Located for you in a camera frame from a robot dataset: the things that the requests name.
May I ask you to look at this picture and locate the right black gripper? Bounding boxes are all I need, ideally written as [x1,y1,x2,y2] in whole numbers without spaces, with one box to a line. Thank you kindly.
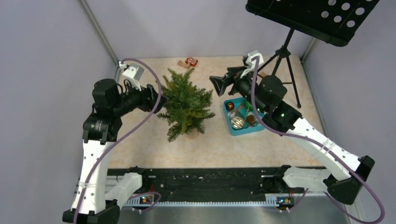
[210,65,267,114]

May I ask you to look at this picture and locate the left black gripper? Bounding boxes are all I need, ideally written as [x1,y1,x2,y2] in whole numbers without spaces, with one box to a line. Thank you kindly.
[113,78,169,116]

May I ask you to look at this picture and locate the teal plastic tray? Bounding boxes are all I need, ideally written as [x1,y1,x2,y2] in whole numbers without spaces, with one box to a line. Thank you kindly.
[223,97,265,136]

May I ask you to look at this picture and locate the small green christmas tree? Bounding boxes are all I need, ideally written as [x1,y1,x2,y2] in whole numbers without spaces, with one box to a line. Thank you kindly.
[157,68,215,142]

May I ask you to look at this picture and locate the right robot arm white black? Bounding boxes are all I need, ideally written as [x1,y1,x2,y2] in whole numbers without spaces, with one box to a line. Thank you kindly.
[209,67,375,205]

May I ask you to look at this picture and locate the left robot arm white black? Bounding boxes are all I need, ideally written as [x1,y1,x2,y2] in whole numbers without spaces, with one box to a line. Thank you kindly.
[62,78,167,224]

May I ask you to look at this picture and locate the copper shiny ball ornament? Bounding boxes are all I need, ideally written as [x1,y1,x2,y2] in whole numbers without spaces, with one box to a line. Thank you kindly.
[226,102,235,111]

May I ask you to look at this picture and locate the red gift box ornament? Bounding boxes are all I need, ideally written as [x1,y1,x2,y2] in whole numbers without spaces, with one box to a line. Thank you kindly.
[185,57,198,67]

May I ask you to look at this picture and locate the silver striped ball ornament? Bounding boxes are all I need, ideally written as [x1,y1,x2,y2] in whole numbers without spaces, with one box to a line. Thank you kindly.
[230,116,245,130]

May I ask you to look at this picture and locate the small wooden block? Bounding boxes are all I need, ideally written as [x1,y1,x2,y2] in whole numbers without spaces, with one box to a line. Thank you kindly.
[177,60,191,69]

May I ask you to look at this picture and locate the pine cone ornament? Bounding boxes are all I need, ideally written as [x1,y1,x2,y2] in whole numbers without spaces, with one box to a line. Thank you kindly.
[245,112,257,127]

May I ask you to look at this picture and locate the black music stand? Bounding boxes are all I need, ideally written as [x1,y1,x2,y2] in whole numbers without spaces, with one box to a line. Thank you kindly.
[246,0,381,109]

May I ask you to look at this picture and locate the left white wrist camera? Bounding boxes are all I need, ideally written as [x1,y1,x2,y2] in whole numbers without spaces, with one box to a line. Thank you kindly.
[119,61,144,91]

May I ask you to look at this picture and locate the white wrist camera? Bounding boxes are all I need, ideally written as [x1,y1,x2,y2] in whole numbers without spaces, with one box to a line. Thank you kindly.
[119,61,144,91]
[240,49,264,78]

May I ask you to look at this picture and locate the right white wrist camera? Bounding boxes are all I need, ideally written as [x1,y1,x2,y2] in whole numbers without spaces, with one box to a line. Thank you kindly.
[240,49,264,78]

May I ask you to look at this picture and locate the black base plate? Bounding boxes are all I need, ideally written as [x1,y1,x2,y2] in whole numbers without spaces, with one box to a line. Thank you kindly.
[106,165,305,203]

